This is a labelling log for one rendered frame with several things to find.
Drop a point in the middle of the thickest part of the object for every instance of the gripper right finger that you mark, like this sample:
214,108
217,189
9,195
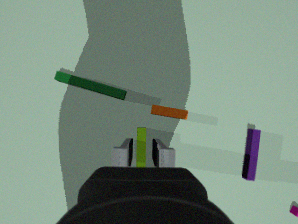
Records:
161,155

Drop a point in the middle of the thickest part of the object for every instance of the dark green rod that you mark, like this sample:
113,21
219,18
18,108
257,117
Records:
90,85

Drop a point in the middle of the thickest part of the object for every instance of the purple rod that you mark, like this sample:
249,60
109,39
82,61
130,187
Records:
251,154

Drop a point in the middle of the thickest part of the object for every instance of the lime green rod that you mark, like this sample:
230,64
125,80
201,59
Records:
141,147

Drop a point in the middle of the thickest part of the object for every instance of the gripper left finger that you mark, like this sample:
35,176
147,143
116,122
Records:
122,156

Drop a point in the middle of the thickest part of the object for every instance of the orange rod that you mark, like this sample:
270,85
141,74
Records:
169,112

